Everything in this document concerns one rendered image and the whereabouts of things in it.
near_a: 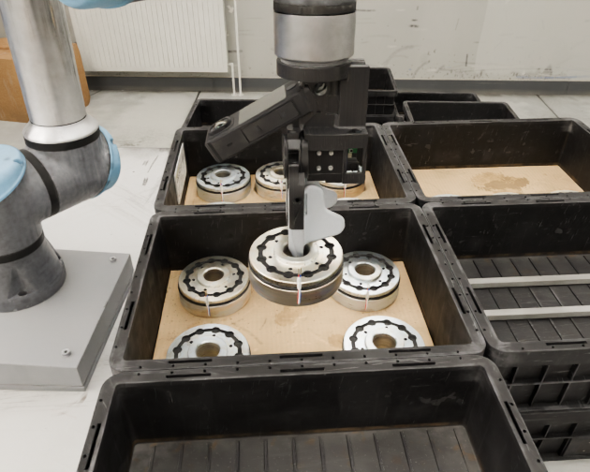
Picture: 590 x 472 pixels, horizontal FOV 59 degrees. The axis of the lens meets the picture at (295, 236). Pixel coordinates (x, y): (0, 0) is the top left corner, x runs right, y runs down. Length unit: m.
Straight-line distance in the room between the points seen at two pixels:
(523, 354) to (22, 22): 0.76
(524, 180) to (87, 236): 0.91
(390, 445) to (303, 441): 0.09
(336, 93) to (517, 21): 3.52
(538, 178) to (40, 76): 0.92
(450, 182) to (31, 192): 0.75
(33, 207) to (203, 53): 2.98
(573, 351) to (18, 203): 0.76
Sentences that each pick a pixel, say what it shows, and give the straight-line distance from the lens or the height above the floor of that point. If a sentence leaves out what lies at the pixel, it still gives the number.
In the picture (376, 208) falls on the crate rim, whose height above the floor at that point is 0.93.
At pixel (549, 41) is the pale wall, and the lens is 4.12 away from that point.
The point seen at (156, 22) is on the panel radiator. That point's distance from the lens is 3.79.
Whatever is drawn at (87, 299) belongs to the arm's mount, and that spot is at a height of 0.76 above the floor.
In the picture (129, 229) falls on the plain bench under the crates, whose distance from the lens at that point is 1.19.
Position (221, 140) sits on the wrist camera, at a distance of 0.52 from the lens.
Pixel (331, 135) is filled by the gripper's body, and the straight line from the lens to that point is 0.51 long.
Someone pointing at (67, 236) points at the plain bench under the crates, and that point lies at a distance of 1.22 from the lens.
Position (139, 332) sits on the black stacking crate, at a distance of 0.65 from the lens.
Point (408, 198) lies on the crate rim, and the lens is 0.82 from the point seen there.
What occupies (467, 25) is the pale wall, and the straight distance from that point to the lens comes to 3.92.
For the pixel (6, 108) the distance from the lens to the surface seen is 3.83.
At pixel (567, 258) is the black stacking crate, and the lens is 0.95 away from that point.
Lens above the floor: 1.35
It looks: 36 degrees down
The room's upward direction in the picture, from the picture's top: straight up
